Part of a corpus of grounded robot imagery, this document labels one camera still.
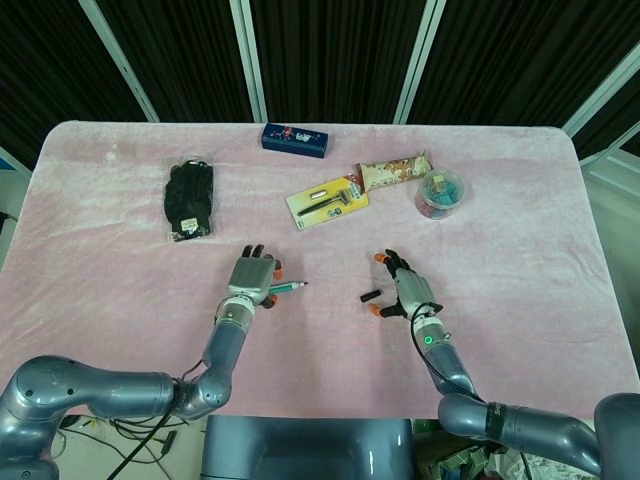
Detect snack bar in printed wrapper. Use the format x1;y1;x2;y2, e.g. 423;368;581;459
353;154;434;192

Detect pink table cloth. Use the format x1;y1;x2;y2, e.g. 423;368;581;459
0;119;626;419

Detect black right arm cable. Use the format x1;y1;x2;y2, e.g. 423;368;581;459
410;312;486;404

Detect razor in yellow blister pack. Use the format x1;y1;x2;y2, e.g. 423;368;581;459
285;172;371;232

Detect right five-finger robot hand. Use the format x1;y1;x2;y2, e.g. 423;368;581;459
367;248;444;320

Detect green and white marker pen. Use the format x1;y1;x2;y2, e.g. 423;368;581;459
269;280;309;296

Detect left five-finger robot hand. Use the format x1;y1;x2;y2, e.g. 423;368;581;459
225;243;287;309

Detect white partition frame post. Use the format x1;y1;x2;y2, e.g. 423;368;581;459
79;0;161;123
392;0;447;124
559;47;640;151
230;0;269;123

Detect clear jar of binder clips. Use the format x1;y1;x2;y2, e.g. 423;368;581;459
413;169;474;220

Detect crumpled paper pile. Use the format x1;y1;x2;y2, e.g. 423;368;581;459
414;419;531;480

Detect black gloves in plastic bag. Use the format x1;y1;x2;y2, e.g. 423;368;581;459
163;158;217;245

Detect black floor cable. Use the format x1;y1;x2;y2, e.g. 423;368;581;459
107;417;201;474

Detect blue cardboard box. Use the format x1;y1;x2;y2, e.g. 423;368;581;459
259;122;335;160

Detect blue-grey robot torso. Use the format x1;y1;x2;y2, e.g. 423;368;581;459
199;415;416;480

